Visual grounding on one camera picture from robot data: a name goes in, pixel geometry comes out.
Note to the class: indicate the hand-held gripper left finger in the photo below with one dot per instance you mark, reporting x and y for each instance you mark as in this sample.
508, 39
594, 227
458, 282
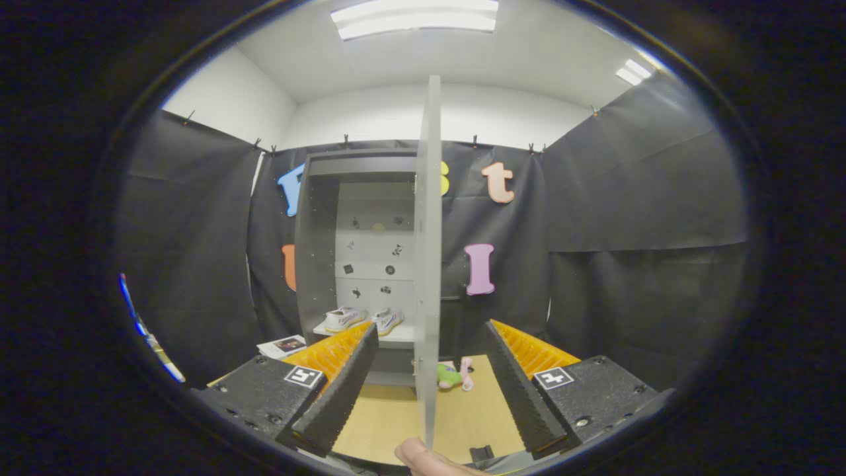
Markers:
340, 396

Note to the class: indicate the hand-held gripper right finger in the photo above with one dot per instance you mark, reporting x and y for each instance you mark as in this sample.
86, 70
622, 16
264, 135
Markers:
522, 396

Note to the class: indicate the white striped shoe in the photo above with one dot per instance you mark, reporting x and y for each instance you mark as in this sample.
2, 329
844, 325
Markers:
344, 319
386, 320

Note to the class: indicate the grey shoe cabinet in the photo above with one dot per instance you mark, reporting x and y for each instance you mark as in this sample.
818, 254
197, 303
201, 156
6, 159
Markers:
317, 251

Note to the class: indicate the beige shoe cabinet door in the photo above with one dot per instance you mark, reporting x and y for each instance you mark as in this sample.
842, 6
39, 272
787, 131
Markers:
428, 264

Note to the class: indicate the green plush toy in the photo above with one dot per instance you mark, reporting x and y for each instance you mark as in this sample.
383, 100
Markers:
448, 377

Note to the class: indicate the white book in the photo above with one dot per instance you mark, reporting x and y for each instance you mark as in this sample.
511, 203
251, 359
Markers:
281, 347

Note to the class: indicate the black backdrop cloth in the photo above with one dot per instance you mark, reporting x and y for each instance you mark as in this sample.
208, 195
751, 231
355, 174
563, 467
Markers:
628, 218

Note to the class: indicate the small ceiling light panel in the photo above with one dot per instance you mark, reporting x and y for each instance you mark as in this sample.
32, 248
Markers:
634, 71

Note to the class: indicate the long ceiling light panel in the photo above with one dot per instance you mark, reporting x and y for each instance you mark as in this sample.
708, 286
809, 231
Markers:
416, 18

